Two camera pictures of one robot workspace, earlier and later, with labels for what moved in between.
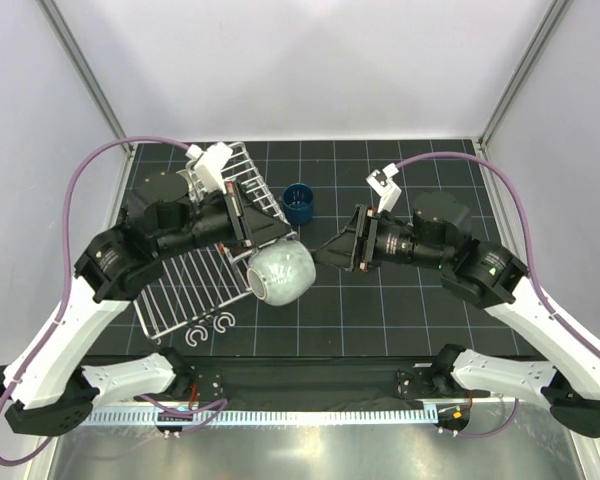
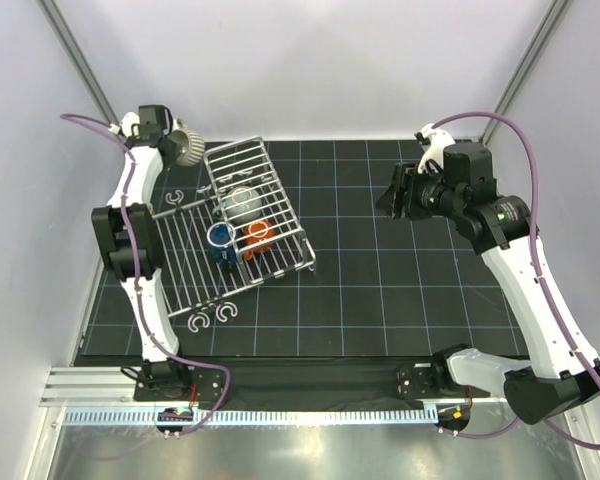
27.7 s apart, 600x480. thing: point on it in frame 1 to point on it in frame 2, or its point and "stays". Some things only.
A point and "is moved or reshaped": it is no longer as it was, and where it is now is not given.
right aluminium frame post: (524, 68) stays
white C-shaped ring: (222, 326) to (224, 307)
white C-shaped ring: (191, 335) to (194, 319)
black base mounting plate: (319, 378) stays
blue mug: (298, 203) to (221, 240)
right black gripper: (355, 246) to (408, 180)
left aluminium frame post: (60, 27) stays
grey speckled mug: (281, 272) is moved or reshaped
